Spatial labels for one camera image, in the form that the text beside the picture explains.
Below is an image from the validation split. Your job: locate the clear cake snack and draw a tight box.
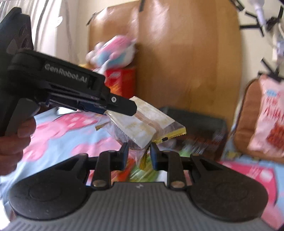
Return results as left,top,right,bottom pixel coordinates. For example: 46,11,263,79
95,96,186,170

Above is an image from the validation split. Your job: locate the person's left hand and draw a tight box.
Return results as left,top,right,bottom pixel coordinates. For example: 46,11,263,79
0,117,36,176

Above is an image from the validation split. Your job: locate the red gift box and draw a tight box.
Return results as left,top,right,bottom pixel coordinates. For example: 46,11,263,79
105,67,136,99

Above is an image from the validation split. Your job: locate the black sheep print box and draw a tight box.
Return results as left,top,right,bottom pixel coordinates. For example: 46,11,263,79
160,106,228,161

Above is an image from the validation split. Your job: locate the pink blue plush toy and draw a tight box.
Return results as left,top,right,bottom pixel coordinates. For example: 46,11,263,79
86,35,136,70

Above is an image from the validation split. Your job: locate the peppa pig bed sheet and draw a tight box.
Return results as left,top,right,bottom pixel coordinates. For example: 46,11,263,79
1,109,283,229

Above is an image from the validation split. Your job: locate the wooden board headboard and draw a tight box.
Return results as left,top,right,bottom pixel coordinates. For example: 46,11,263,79
89,1,242,125

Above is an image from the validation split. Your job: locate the brown chair cushion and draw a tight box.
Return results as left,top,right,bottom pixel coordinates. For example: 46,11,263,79
232,78,283,164

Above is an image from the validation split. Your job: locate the pink snack bag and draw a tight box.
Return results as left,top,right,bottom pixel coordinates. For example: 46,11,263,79
247,75,284,157

